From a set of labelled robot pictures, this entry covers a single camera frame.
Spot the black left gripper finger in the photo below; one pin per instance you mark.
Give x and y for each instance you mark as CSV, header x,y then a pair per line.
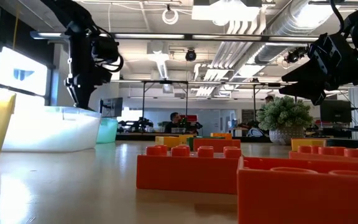
x,y
77,90

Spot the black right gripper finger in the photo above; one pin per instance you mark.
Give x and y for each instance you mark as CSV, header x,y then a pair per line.
x,y
309,74
312,91

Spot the red toy brick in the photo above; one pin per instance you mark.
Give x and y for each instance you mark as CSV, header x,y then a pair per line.
x,y
185,174
216,144
306,199
331,151

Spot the small orange toy brick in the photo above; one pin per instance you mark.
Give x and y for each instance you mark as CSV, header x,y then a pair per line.
x,y
221,135

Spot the green toy brick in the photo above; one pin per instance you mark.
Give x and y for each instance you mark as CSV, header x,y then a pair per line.
x,y
190,143

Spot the black background robot arm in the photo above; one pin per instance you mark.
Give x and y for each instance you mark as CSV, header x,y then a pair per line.
x,y
194,126
138,124

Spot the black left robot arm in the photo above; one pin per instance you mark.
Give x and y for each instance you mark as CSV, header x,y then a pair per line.
x,y
67,15

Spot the black ceiling spotlight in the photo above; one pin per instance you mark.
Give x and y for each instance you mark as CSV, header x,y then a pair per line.
x,y
294,56
190,56

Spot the black computer monitor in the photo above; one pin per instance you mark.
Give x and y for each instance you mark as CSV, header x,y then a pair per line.
x,y
336,111
112,107

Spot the long ceiling light tube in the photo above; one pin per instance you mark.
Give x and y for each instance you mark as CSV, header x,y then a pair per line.
x,y
291,39
149,36
48,35
225,37

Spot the potted artificial green plant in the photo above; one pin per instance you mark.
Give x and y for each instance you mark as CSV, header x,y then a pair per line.
x,y
284,115

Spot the person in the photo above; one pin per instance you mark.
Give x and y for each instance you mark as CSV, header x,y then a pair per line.
x,y
172,126
269,99

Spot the clear plastic bin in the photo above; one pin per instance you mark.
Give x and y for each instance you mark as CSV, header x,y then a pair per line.
x,y
51,133

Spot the teal plastic bin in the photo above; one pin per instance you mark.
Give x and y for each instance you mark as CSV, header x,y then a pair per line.
x,y
107,132

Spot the large bright window panel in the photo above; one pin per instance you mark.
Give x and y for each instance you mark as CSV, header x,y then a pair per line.
x,y
20,71

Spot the white ceiling light panel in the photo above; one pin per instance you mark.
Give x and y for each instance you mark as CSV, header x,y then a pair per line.
x,y
225,12

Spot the red tool box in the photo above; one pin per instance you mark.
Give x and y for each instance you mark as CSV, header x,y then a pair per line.
x,y
191,118

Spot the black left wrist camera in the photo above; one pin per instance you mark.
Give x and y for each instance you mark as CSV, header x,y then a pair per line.
x,y
104,49

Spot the black workstation frame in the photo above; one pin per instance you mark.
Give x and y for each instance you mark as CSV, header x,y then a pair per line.
x,y
165,82
273,84

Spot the black aluminium table frame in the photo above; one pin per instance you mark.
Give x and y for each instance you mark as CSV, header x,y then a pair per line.
x,y
135,137

